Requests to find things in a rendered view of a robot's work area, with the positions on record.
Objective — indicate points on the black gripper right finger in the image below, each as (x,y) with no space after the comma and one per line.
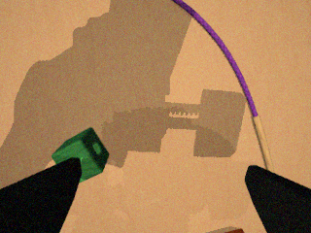
(282,205)

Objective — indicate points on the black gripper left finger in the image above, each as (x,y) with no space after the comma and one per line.
(40,203)

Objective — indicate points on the green block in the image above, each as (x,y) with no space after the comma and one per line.
(87,147)

